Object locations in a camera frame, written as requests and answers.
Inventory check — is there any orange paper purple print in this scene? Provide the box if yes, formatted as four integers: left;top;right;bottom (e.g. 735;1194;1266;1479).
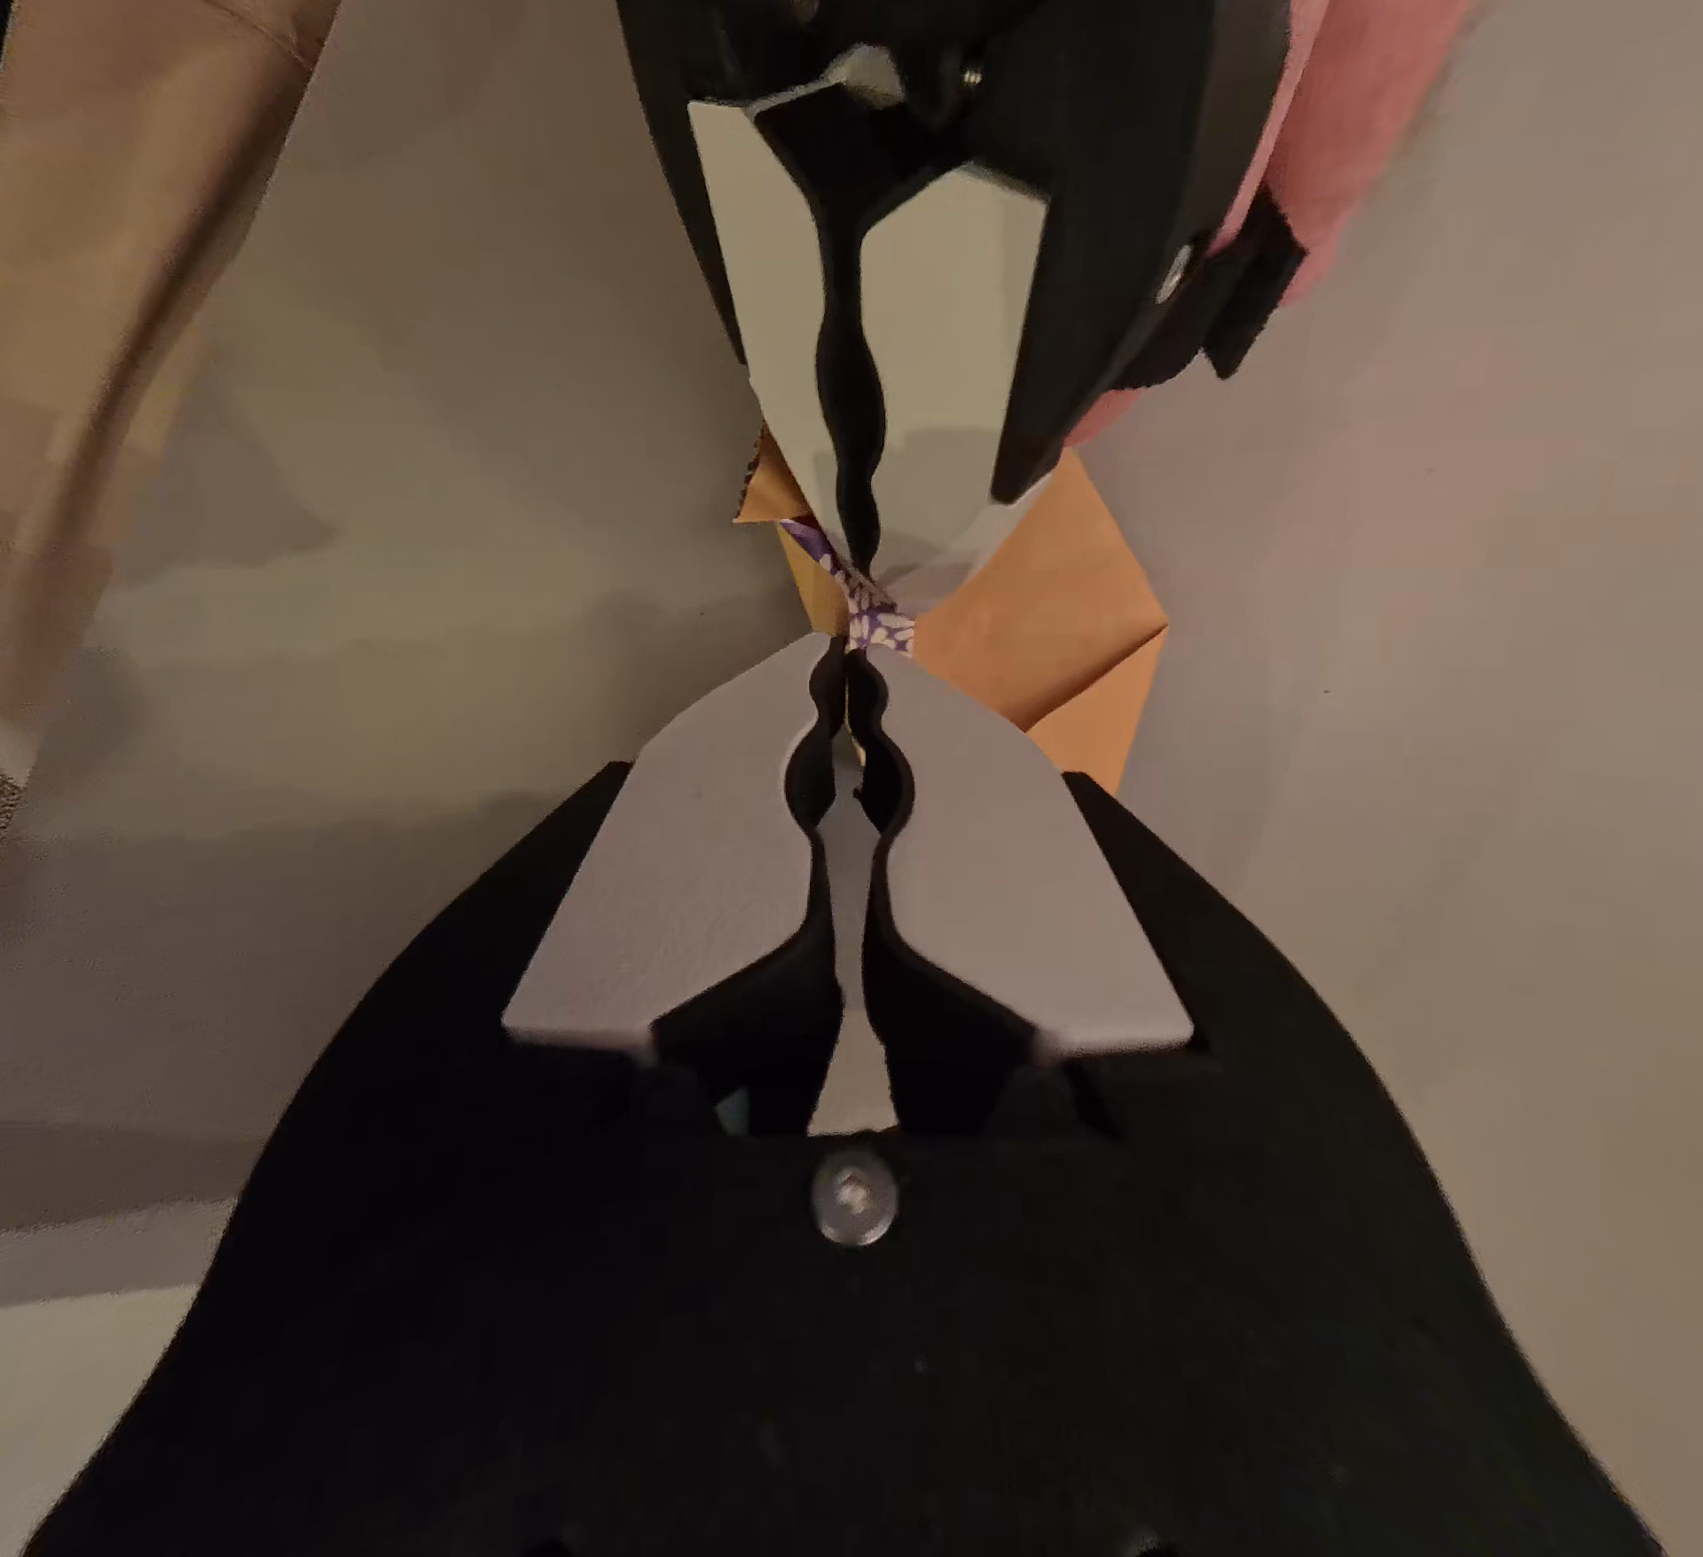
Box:
729;426;1169;793

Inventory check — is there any beige fabric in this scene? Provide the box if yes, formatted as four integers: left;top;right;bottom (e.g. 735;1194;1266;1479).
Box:
0;0;400;827

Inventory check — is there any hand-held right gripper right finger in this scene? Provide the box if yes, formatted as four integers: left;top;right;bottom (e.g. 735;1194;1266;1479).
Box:
846;652;1195;1137

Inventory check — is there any person's left forearm pink sleeve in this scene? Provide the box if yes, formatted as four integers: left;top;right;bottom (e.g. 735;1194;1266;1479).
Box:
1064;0;1551;448

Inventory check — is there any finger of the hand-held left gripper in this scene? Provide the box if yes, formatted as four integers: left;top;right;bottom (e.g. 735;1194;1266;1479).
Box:
685;47;890;586
813;158;1055;602

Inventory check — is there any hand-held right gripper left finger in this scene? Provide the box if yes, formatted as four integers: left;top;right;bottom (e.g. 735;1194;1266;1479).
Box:
500;634;853;1137

